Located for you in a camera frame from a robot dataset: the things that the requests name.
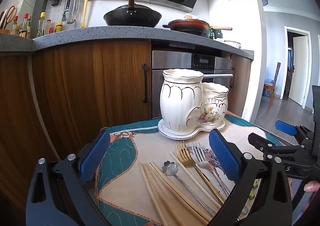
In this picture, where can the white door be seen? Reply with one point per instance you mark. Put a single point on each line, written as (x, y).
(298, 73)

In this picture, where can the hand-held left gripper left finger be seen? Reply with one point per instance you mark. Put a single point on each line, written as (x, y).
(95, 155)

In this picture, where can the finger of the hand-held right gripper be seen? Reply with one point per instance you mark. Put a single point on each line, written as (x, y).
(262, 142)
(285, 127)

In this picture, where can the wide wooden cabinet door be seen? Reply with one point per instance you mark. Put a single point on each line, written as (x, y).
(87, 90)

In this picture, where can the green pot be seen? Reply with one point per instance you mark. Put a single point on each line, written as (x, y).
(215, 35)

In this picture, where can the small clear bottle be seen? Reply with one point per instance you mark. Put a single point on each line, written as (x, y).
(49, 25)

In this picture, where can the corner wooden cabinet door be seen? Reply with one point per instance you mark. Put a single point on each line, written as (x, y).
(15, 115)

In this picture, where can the white floral ceramic utensil holder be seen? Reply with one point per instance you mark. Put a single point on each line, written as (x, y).
(180, 100)

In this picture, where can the kitchen scissors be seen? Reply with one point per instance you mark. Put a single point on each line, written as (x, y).
(10, 15)

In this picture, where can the white dish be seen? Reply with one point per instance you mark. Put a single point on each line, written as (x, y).
(232, 44)

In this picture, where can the white ceramic drip tray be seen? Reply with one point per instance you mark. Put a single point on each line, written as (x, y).
(175, 134)

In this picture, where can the wooden chair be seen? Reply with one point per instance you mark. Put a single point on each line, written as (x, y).
(274, 83)

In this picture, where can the wooden dining table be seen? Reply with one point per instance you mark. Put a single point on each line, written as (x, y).
(268, 87)

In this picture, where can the red-brown frying pan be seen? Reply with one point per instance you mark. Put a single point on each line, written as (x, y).
(187, 25)

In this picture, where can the horse print quilted mat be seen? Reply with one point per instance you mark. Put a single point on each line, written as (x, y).
(125, 191)

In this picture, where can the gold fork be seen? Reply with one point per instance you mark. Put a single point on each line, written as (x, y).
(185, 158)

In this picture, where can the stainless steel oven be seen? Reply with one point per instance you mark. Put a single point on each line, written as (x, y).
(175, 60)

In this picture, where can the person's right hand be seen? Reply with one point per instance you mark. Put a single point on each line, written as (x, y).
(311, 187)

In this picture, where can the yellow lid jar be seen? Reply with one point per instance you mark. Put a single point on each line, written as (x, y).
(58, 27)

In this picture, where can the wooden chopstick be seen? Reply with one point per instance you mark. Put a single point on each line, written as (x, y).
(180, 163)
(156, 191)
(170, 188)
(150, 191)
(180, 187)

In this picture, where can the narrow wooden cabinet door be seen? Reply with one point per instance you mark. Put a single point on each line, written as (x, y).
(241, 85)

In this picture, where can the grey stone kitchen counter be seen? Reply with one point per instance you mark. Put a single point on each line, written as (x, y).
(100, 33)

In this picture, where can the silver fork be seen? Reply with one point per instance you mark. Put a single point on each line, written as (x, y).
(202, 159)

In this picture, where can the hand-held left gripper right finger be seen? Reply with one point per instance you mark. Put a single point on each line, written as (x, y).
(223, 155)

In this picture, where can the yellow cap oil bottle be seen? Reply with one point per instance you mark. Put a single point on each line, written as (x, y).
(41, 27)

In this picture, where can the silver flower-shaped spoon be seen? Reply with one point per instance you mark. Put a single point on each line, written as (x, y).
(171, 168)

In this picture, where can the yellow spatula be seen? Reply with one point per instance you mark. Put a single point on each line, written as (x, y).
(84, 13)

